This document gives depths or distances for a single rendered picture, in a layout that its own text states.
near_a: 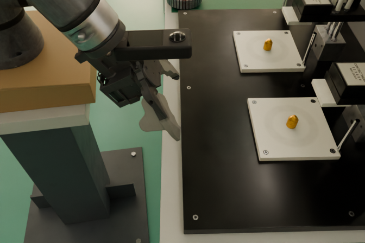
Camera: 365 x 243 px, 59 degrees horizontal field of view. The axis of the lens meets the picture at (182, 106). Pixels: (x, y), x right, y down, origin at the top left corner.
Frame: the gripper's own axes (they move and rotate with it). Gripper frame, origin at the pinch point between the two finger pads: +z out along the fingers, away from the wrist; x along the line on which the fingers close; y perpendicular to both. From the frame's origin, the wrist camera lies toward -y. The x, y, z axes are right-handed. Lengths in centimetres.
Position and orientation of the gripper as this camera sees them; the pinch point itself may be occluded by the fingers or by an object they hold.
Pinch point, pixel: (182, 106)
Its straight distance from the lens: 58.9
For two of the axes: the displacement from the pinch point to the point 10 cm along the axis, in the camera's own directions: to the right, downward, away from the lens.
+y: -8.6, 3.5, 3.7
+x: 0.2, 7.5, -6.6
